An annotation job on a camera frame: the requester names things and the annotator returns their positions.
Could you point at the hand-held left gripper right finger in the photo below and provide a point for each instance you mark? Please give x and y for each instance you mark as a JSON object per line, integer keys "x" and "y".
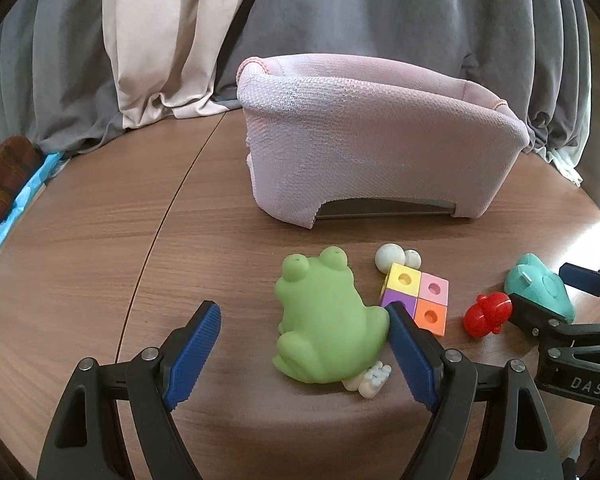
{"x": 415, "y": 355}

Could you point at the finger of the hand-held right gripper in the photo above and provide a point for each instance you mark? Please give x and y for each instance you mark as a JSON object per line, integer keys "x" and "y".
{"x": 587, "y": 280}
{"x": 530, "y": 312}

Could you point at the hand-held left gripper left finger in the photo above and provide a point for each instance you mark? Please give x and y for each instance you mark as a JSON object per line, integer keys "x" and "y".
{"x": 192, "y": 355}

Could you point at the teal flower-shaped toy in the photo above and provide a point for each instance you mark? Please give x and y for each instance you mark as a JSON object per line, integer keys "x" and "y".
{"x": 545, "y": 290}

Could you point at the small red toy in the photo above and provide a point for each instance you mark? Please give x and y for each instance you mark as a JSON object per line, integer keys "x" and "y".
{"x": 482, "y": 315}

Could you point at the small cream white toy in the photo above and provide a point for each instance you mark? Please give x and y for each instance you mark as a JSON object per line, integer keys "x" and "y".
{"x": 372, "y": 380}

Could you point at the multicolour cube block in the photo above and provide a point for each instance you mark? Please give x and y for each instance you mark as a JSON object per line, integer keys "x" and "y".
{"x": 432, "y": 300}

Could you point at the green frog toy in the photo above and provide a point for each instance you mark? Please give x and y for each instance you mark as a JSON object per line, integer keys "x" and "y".
{"x": 325, "y": 320}

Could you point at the pink fabric basket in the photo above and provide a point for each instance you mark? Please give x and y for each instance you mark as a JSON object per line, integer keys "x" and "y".
{"x": 370, "y": 160}

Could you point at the white double-ball toy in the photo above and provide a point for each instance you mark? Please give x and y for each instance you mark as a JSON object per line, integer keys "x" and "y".
{"x": 387, "y": 257}

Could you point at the white sheer curtain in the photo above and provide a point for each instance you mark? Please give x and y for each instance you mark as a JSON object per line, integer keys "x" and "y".
{"x": 567, "y": 167}

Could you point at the blue patterned strip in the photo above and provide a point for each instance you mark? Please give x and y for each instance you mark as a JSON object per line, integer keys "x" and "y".
{"x": 15, "y": 205}

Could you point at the grey curtain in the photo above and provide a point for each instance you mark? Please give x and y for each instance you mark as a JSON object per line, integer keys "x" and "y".
{"x": 55, "y": 85}
{"x": 380, "y": 5}

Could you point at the beige curtain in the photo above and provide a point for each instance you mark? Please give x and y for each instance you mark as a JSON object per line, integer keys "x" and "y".
{"x": 170, "y": 35}

